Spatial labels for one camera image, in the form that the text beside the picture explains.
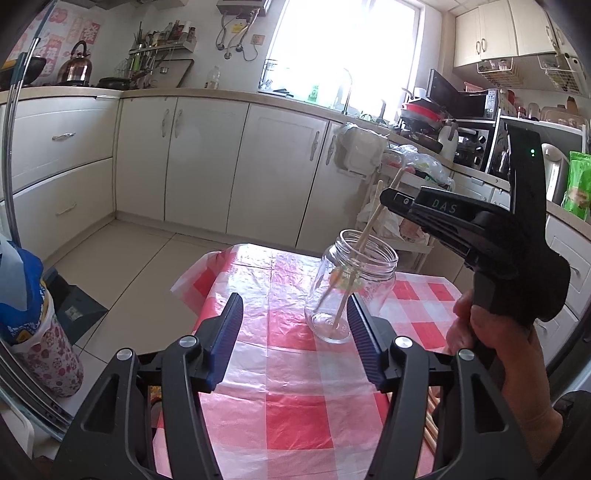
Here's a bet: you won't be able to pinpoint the floral print bucket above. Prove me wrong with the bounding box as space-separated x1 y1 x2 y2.
7 300 85 400

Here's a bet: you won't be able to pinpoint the black countertop appliance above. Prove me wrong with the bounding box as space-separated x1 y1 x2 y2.
427 69 502 120

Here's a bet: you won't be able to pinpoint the red checkered plastic tablecloth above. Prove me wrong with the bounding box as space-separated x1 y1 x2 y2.
152 242 462 480

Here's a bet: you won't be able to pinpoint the white hanging waste bin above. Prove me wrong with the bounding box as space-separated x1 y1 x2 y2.
336 124 389 178

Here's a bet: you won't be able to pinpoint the green snack packet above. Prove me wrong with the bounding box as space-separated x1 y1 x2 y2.
561 151 591 221

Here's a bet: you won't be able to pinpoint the chrome tube frame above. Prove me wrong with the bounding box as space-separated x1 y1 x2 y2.
0 37 70 439

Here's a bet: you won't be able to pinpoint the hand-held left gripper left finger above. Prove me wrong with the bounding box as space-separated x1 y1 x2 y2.
53 293 244 480

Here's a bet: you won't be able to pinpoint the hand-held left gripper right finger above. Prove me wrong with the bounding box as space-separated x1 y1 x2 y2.
346 293 541 480

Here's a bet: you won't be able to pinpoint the white wall cabinets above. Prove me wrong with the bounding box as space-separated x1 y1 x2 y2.
452 0 561 69

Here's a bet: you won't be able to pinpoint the white base cabinets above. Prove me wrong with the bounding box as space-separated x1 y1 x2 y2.
0 90 370 257

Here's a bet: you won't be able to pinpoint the dark cutting board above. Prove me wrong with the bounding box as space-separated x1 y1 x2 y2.
157 59 195 88

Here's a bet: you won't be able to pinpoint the black cooking pot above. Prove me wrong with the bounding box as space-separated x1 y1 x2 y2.
0 55 47 88

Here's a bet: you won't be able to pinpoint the clear glass jar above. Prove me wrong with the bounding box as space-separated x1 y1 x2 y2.
305 228 399 344

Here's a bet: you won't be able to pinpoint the black dustpan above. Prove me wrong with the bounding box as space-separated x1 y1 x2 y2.
46 270 109 342

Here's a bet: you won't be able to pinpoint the clear plastic bag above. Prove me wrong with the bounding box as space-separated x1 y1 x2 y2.
388 144 451 185

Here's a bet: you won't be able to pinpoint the blue plastic bag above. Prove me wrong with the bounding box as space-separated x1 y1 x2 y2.
0 235 49 344

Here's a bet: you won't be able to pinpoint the person's right forearm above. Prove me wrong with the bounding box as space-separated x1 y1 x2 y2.
489 355 591 480

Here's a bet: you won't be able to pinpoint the sink faucet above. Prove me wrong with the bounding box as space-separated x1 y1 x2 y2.
339 67 357 116

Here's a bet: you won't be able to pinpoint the wire hanging basket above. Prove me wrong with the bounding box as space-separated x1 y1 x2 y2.
477 58 527 88
538 53 581 96

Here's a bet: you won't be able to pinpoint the person's right hand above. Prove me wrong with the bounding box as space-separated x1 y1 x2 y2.
445 293 548 376

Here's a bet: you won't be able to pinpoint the steel kettle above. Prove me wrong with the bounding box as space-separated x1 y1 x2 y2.
56 41 95 86

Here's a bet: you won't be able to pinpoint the white plastic bag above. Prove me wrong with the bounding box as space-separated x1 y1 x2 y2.
369 210 430 241

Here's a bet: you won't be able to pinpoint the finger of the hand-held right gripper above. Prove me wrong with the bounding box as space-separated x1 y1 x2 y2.
390 209 468 263
380 188 419 213

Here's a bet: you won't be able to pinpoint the wall water heater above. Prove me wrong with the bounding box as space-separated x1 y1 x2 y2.
217 0 272 17

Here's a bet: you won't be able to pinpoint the kitchen window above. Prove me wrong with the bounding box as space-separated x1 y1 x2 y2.
264 0 423 118

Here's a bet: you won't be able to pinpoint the black frying pan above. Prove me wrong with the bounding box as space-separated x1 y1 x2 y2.
98 76 136 91

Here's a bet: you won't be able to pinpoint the black toaster oven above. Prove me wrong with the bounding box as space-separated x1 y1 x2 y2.
455 127 492 169

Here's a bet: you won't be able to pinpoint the wall spice rack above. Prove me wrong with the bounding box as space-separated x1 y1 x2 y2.
127 21 198 55

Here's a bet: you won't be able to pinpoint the stack of red bowls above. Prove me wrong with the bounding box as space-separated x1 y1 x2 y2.
401 99 446 127

